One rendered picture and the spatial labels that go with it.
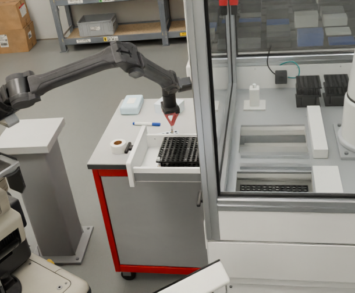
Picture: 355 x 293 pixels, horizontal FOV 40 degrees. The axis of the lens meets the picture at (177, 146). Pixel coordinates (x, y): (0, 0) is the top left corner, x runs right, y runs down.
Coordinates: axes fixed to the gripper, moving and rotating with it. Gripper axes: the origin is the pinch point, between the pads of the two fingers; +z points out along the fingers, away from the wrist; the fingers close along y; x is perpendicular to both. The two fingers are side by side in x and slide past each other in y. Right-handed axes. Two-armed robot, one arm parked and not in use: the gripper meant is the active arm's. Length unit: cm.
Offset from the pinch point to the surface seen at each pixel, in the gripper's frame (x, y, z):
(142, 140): 16.0, -18.3, -5.2
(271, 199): -6, -94, -25
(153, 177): 16.2, -38.5, -0.4
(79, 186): 50, 92, 86
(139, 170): 20.7, -36.3, -3.3
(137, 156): 20.2, -28.4, -4.8
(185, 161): 3.9, -39.3, -4.9
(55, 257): 68, 27, 85
